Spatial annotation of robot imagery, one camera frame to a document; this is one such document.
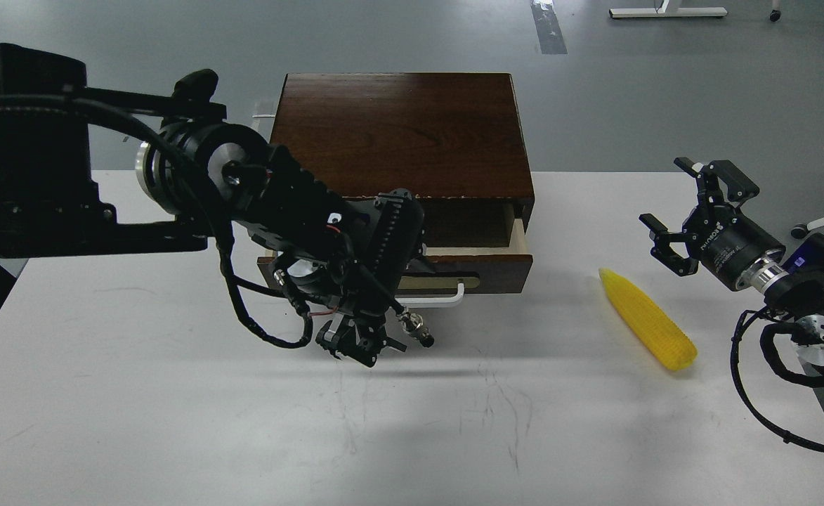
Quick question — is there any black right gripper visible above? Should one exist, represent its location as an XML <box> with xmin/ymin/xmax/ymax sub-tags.
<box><xmin>639</xmin><ymin>157</ymin><xmax>785</xmax><ymax>292</ymax></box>

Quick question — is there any wooden drawer with white handle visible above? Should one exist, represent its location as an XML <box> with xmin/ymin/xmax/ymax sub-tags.
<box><xmin>256</xmin><ymin>198</ymin><xmax>535</xmax><ymax>310</ymax></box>

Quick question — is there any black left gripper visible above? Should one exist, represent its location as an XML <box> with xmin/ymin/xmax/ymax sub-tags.
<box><xmin>233</xmin><ymin>144</ymin><xmax>407</xmax><ymax>368</ymax></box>

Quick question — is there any dark wooden drawer cabinet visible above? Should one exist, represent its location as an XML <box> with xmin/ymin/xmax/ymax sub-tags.
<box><xmin>270</xmin><ymin>72</ymin><xmax>536</xmax><ymax>247</ymax></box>

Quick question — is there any white desk base far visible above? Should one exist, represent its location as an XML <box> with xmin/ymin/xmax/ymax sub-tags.
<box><xmin>608</xmin><ymin>1</ymin><xmax>728</xmax><ymax>20</ymax></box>

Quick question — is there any yellow corn cob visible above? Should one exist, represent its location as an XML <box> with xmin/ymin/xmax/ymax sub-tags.
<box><xmin>599</xmin><ymin>268</ymin><xmax>698</xmax><ymax>371</ymax></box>

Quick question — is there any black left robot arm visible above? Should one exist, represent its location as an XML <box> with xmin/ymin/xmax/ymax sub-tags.
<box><xmin>0</xmin><ymin>43</ymin><xmax>433</xmax><ymax>366</ymax></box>

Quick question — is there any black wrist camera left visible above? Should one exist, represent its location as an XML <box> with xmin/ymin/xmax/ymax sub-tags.
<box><xmin>348</xmin><ymin>188</ymin><xmax>424</xmax><ymax>289</ymax></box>

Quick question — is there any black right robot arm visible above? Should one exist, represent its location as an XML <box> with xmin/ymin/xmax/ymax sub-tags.
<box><xmin>639</xmin><ymin>157</ymin><xmax>824</xmax><ymax>453</ymax></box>

